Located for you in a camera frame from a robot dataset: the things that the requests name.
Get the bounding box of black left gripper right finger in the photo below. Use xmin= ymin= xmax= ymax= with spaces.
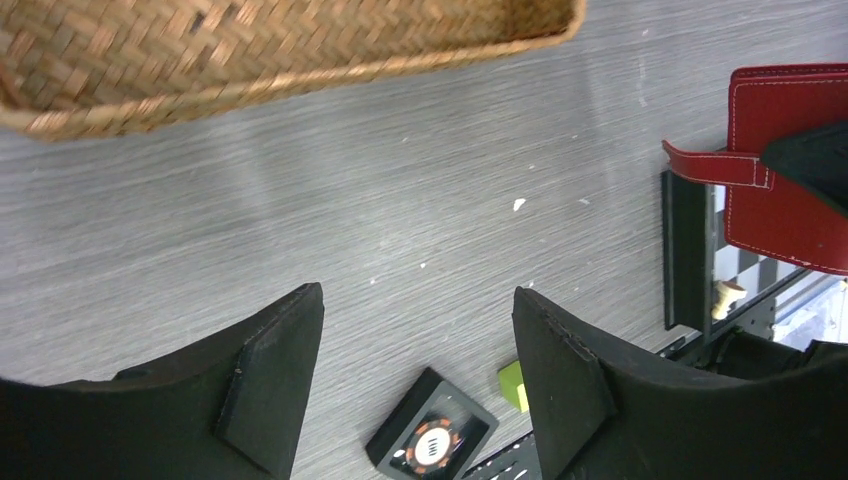
xmin=512 ymin=287 xmax=847 ymax=479

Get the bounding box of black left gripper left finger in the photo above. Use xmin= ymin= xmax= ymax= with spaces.
xmin=1 ymin=283 xmax=324 ymax=479

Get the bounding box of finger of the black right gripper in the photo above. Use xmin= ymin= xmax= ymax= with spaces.
xmin=760 ymin=121 xmax=847 ymax=217

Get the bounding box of red leather card holder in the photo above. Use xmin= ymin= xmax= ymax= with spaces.
xmin=662 ymin=63 xmax=847 ymax=276

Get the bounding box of green rectangular block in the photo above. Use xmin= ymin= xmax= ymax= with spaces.
xmin=497 ymin=360 xmax=529 ymax=413

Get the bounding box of poker chip in black case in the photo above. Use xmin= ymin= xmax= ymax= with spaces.
xmin=365 ymin=367 xmax=499 ymax=479

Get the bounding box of wooden chess piece lower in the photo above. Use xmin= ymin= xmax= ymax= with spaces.
xmin=710 ymin=280 xmax=747 ymax=321

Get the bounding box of black white chessboard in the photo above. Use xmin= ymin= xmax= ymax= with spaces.
xmin=660 ymin=171 xmax=810 ymax=337

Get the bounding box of woven wicker divided tray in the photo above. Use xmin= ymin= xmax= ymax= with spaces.
xmin=1 ymin=0 xmax=587 ymax=141

